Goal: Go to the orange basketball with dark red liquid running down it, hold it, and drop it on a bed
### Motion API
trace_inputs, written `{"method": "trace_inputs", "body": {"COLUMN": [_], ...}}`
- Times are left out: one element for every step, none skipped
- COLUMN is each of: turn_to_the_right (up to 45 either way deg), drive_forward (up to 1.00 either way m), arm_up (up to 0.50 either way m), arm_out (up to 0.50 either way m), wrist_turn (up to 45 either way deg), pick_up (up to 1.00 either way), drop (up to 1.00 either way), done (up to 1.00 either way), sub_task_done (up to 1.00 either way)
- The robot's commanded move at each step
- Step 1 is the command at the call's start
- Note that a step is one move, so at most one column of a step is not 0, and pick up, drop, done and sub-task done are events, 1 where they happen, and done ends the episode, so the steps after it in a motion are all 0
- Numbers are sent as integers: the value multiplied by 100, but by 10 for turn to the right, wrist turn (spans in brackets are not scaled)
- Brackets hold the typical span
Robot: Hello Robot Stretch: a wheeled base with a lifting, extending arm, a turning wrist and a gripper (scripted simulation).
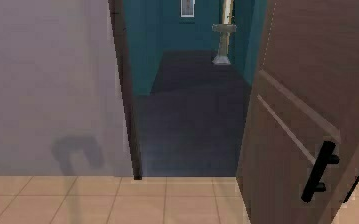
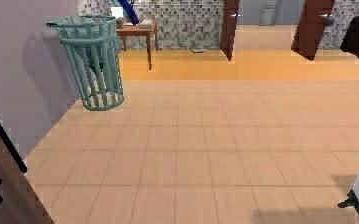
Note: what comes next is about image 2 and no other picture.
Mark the brown wooden side table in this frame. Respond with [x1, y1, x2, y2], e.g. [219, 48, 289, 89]
[115, 20, 160, 71]

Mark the blue baseball bat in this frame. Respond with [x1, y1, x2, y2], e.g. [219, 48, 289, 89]
[116, 0, 141, 26]

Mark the brown wooden room door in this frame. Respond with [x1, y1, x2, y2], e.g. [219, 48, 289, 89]
[0, 115, 55, 224]
[290, 0, 336, 62]
[219, 0, 241, 62]

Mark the pale stacked book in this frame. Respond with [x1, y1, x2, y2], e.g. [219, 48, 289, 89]
[139, 18, 154, 29]

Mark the black armchair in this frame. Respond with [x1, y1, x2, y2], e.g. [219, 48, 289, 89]
[340, 5, 359, 60]

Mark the teal slatted laundry basket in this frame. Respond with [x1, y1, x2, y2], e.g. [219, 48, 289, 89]
[45, 15, 125, 112]

